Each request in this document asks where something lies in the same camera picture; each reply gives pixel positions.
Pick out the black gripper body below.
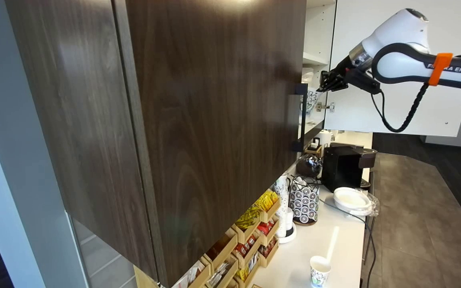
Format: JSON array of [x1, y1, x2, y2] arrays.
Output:
[[319, 56, 379, 94]]

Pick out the patterned paper cup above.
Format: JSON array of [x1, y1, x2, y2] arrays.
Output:
[[309, 256, 331, 288]]

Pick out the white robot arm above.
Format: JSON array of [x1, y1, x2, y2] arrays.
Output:
[[319, 8, 461, 133]]

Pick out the black coffee machine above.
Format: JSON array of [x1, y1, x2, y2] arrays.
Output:
[[322, 142, 376, 192]]

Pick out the open white cabinet door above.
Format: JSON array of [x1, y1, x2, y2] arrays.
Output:
[[325, 0, 461, 136]]

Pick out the white paper plates on counter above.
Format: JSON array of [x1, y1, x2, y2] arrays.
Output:
[[333, 187, 376, 218]]

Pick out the tall paper cup stack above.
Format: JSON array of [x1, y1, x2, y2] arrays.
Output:
[[274, 176, 290, 211]]

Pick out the round white cup tray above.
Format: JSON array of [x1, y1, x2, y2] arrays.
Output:
[[277, 226, 296, 245]]

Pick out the dark wood upper cabinet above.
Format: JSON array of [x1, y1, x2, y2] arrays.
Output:
[[5, 0, 307, 286]]

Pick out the wooden condiment organizer rack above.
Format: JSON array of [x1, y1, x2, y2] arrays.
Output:
[[173, 189, 280, 288]]

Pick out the wire coffee pod carousel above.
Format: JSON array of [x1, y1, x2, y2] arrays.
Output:
[[288, 178, 319, 224]]

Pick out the black power cable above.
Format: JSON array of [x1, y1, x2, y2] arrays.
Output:
[[320, 194, 379, 288]]

